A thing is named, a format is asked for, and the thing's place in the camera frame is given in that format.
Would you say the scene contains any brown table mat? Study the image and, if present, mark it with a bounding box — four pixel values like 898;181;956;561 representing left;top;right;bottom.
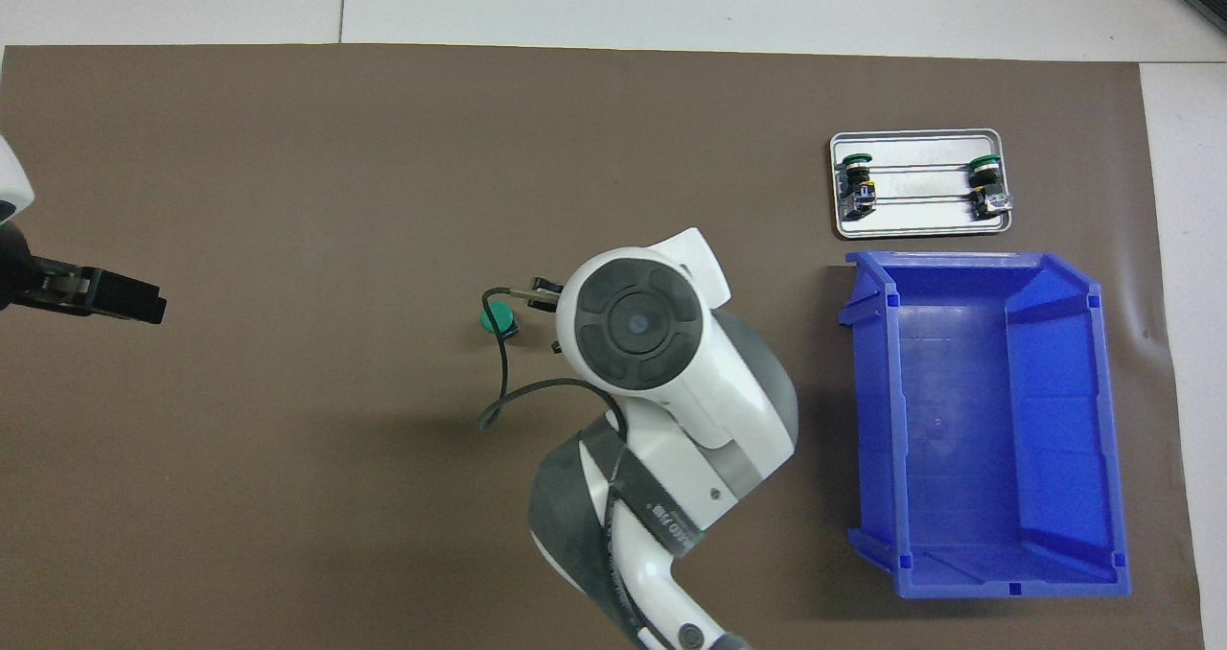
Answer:
0;44;1204;650

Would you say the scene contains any silver metal tray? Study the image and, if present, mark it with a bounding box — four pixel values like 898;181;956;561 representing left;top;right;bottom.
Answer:
829;129;1015;240

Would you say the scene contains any blue plastic storage bin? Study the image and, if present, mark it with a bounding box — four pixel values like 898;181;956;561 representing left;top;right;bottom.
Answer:
838;250;1133;600

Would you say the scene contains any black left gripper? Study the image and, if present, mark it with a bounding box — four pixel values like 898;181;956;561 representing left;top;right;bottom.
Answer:
0;223;167;326

